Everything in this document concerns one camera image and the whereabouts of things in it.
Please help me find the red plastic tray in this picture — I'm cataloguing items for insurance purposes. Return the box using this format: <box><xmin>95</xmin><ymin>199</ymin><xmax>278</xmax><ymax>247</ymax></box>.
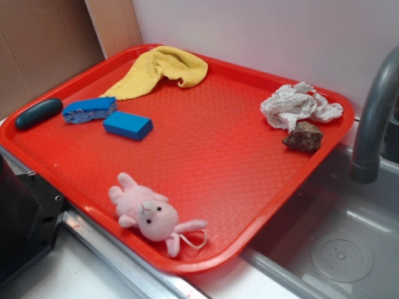
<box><xmin>1</xmin><ymin>58</ymin><xmax>354</xmax><ymax>274</ymax></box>

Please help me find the pink plush bunny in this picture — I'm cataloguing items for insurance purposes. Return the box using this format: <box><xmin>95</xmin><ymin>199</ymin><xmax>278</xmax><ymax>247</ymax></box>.
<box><xmin>108</xmin><ymin>173</ymin><xmax>208</xmax><ymax>257</ymax></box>

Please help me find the brown cardboard panel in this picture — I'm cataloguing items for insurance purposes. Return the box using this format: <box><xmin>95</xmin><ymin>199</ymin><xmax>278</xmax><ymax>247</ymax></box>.
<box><xmin>1</xmin><ymin>1</ymin><xmax>142</xmax><ymax>118</ymax></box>

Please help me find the blue sponge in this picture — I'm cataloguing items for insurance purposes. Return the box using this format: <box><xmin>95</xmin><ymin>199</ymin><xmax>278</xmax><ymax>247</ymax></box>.
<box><xmin>62</xmin><ymin>97</ymin><xmax>117</xmax><ymax>124</ymax></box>

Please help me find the blue rectangular block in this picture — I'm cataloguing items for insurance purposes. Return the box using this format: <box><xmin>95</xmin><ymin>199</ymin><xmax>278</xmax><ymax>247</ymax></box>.
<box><xmin>103</xmin><ymin>111</ymin><xmax>153</xmax><ymax>141</ymax></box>

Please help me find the grey faucet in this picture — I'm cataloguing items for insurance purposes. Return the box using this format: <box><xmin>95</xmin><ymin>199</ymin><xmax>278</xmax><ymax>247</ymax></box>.
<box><xmin>350</xmin><ymin>47</ymin><xmax>398</xmax><ymax>184</ymax></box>

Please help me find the dark teal oval object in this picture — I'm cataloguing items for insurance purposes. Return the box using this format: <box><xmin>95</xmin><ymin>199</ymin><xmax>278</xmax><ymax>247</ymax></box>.
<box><xmin>14</xmin><ymin>98</ymin><xmax>63</xmax><ymax>130</ymax></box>

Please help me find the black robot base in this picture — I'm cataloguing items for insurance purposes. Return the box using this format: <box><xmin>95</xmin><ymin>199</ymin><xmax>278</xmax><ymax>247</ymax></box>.
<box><xmin>1</xmin><ymin>158</ymin><xmax>66</xmax><ymax>287</ymax></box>

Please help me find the yellow cloth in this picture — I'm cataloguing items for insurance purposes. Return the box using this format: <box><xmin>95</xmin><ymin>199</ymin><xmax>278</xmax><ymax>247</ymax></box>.
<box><xmin>101</xmin><ymin>45</ymin><xmax>208</xmax><ymax>101</ymax></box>

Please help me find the crumpled white paper towel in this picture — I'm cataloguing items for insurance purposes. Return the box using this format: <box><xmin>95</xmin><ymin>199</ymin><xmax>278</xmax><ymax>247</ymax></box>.
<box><xmin>260</xmin><ymin>82</ymin><xmax>344</xmax><ymax>133</ymax></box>

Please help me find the grey sink basin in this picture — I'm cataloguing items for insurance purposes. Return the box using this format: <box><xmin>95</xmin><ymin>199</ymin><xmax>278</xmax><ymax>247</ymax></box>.
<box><xmin>242</xmin><ymin>146</ymin><xmax>398</xmax><ymax>298</ymax></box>

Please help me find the brown rock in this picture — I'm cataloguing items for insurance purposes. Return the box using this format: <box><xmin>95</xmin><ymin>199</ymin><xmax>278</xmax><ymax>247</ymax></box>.
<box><xmin>282</xmin><ymin>121</ymin><xmax>324</xmax><ymax>153</ymax></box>

